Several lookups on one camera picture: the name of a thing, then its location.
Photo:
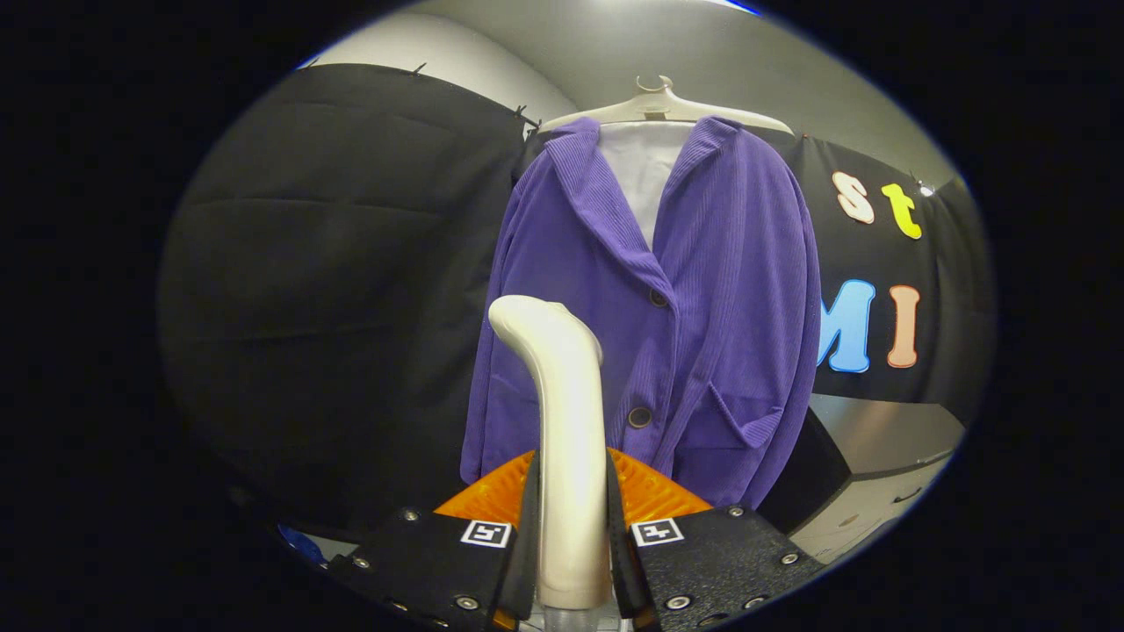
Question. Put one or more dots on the black backdrop cloth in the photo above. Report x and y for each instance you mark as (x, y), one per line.
(334, 290)

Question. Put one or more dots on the white clothes hanger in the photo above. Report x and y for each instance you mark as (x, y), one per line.
(659, 107)

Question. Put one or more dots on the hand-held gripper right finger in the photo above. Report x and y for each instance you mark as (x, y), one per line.
(620, 566)

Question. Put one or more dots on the grey cabinet with dark top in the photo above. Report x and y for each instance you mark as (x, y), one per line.
(887, 439)

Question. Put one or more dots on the blue object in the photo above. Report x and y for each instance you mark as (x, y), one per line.
(303, 544)

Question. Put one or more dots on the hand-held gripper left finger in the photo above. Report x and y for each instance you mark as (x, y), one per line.
(525, 570)

